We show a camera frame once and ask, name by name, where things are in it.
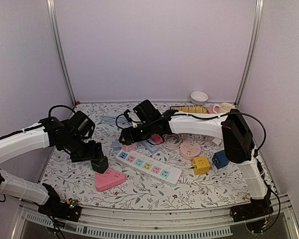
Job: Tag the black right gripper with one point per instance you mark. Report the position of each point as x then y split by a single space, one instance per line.
133 138

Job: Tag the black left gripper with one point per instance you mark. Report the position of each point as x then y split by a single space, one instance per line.
93 152

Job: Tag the pink cube socket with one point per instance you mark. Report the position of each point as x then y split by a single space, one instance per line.
128 148

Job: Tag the light blue cube adapter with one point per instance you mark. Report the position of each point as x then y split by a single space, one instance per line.
116 145

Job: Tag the dark green cube socket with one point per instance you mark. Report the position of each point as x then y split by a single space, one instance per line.
100 165

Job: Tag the pink adapter plug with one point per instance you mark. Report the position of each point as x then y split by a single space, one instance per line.
157 139

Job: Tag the pink triangular wedge block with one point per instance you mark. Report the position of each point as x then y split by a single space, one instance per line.
109 179

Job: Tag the white long power strip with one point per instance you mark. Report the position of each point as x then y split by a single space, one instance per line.
149 166

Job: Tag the pink round power socket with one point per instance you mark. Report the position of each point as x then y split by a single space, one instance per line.
189 149

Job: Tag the yellow cube socket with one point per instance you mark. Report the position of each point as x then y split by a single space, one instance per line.
200 165

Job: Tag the white charger plug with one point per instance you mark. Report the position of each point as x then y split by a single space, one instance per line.
216 142

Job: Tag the dark blue cube socket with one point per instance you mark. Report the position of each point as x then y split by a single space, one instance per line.
220 160

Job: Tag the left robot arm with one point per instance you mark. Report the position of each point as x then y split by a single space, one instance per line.
48 132

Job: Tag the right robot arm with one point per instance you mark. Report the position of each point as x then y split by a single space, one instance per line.
230 127

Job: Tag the woven bamboo tray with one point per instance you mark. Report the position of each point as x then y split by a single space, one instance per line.
191 109

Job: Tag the white ceramic bowl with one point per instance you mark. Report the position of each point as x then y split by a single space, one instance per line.
199 98

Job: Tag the pink round plate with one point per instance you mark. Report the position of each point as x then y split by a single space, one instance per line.
211 110

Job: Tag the cream textured mug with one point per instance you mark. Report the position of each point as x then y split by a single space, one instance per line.
222 108

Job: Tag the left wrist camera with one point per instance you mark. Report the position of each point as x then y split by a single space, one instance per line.
82 125

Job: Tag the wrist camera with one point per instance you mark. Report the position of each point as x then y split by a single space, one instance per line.
82 125
146 112

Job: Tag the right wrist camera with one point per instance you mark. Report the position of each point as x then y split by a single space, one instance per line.
146 112

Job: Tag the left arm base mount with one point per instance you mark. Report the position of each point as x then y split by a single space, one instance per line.
68 210

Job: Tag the aluminium front rail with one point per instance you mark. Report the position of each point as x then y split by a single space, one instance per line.
207 223

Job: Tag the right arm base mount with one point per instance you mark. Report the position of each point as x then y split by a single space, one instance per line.
254 209

